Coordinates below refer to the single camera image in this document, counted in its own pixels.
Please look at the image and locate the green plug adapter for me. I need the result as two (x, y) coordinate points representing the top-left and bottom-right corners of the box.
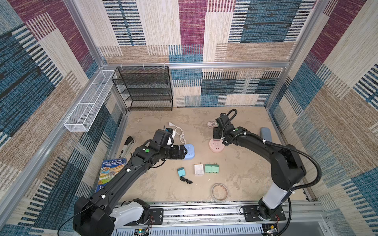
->
(212, 164), (220, 174)
(204, 164), (212, 173)

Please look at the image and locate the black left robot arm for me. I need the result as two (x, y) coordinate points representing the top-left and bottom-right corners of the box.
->
(73, 140), (195, 236)

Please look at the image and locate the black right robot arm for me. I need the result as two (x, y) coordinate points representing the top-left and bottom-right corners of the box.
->
(213, 109), (322, 221)

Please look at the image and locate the blue square power strip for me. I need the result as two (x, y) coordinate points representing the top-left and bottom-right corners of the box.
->
(185, 144), (195, 160)

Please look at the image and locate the pink round power strip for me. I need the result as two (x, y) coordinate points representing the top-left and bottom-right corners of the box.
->
(209, 139), (225, 153)

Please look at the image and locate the white square charger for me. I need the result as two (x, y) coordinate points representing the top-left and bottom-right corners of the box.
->
(194, 164), (204, 176)

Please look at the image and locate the blue fabric glasses case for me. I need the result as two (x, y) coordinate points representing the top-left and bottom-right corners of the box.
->
(260, 127), (272, 142)

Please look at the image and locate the black grey stapler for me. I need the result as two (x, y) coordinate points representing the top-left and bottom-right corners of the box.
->
(119, 136), (135, 159)

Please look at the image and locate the clear tape roll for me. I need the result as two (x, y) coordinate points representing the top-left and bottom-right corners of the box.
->
(211, 183), (228, 203)

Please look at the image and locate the blue children's book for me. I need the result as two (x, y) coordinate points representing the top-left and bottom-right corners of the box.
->
(95, 158), (127, 192)

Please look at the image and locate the white power strip cable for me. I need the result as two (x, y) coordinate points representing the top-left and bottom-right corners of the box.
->
(168, 121), (187, 145)

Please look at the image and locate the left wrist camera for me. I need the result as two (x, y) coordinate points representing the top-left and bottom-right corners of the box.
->
(164, 127), (176, 147)

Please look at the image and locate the teal charger with black cable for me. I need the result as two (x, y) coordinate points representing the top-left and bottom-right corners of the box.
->
(177, 167), (193, 184)

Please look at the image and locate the black wire shelf rack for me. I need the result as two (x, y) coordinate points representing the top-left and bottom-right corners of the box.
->
(113, 66), (173, 112)

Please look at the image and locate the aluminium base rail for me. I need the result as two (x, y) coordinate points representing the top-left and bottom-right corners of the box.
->
(113, 200), (335, 236)

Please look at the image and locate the white wire wall basket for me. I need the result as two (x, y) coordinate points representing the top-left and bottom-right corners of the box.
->
(64, 70), (115, 132)

